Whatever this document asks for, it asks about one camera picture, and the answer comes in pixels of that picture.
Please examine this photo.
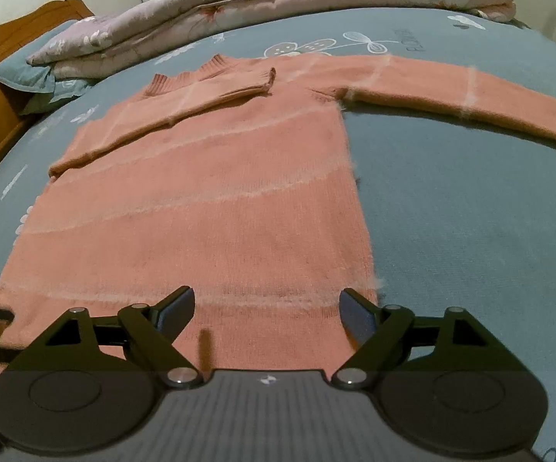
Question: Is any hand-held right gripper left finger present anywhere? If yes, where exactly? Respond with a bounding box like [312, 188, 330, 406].
[18, 286, 202, 390]

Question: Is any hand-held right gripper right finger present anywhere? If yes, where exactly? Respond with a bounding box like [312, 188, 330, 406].
[332, 288, 517, 390]

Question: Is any pink knit sweater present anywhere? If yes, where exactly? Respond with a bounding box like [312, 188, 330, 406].
[0, 53, 556, 400]

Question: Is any blue floral bed sheet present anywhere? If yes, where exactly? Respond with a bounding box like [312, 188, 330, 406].
[0, 7, 556, 462]

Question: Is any blue pillow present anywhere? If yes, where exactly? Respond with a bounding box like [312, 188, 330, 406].
[0, 19, 98, 116]

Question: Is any folded pink floral quilt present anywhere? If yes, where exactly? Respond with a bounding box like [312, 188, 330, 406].
[26, 0, 520, 80]

